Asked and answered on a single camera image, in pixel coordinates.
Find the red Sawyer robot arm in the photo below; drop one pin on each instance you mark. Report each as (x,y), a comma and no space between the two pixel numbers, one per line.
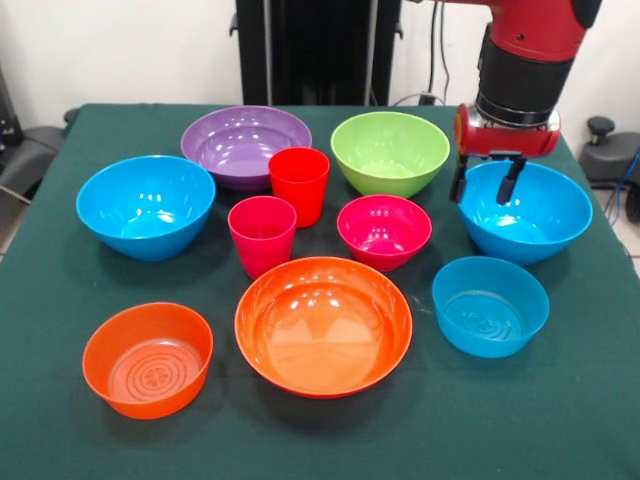
(530,30)

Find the red plastic cup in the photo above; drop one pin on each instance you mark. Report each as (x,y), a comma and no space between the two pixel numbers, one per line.
(300,185)

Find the pink plastic cup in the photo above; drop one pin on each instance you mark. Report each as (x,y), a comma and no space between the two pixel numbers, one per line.
(260,240)

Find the large orange plastic bowl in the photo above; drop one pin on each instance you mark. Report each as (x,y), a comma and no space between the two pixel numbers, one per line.
(320,330)

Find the dark green tablecloth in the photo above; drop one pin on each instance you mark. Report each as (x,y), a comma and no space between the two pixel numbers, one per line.
(500,425)

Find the pink plastic bowl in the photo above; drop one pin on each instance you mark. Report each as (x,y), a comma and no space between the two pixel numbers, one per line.
(385,230)

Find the large blue plastic bowl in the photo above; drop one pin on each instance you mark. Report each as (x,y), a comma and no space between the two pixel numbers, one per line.
(550,220)
(145,200)

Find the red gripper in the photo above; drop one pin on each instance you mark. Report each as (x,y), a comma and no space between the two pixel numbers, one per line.
(505,142)

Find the black stand base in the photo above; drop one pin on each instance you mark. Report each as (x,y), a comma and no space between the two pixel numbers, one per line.
(607,160)
(30,155)

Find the green plastic bowl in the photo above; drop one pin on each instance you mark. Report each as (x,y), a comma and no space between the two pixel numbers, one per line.
(390,150)

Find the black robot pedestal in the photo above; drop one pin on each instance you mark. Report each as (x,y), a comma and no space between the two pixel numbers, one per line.
(310,50)

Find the small orange flat-bottomed bowl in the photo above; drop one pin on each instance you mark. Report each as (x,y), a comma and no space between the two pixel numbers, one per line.
(150,360)

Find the purple plastic bowl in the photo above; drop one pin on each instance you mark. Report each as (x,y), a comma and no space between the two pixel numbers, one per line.
(225,150)

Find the small blue flat-bottomed bowl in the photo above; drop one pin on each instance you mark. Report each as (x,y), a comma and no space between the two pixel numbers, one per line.
(490,310)

